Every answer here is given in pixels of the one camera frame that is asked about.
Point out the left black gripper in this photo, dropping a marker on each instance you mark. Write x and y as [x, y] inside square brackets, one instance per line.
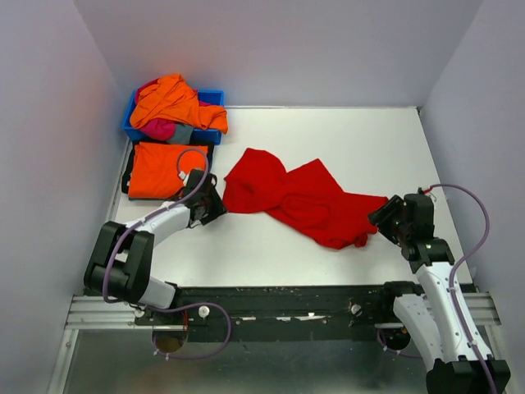
[218, 203]

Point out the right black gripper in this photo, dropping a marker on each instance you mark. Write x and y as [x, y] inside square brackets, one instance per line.
[393, 205]

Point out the red t shirt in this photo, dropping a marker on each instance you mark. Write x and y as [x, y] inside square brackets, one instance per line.
[307, 199]

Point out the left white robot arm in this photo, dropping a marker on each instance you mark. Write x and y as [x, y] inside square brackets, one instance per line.
[120, 264]

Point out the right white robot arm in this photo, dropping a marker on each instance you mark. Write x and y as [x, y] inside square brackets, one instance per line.
[437, 317]

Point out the black tray under stack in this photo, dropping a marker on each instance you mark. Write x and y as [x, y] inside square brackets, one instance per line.
[210, 154]

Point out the folded orange t shirt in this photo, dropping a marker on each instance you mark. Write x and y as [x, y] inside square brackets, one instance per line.
[158, 172]

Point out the grey crumpled garment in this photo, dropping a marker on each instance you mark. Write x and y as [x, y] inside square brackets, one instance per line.
[182, 134]

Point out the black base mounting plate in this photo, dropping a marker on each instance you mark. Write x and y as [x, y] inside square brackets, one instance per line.
[291, 313]

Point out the blue plastic bin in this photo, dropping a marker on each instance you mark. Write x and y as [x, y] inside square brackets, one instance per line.
[208, 96]

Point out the crumpled orange t shirt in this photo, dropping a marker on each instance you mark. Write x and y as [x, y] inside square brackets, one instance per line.
[170, 98]

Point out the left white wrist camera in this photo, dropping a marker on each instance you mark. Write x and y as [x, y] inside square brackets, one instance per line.
[184, 176]

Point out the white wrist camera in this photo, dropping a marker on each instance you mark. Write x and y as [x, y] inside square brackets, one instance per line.
[184, 176]
[427, 191]

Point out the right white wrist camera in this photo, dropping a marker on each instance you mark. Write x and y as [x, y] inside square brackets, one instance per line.
[427, 191]

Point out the aluminium extrusion rail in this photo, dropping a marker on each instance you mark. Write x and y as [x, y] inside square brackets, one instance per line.
[93, 313]

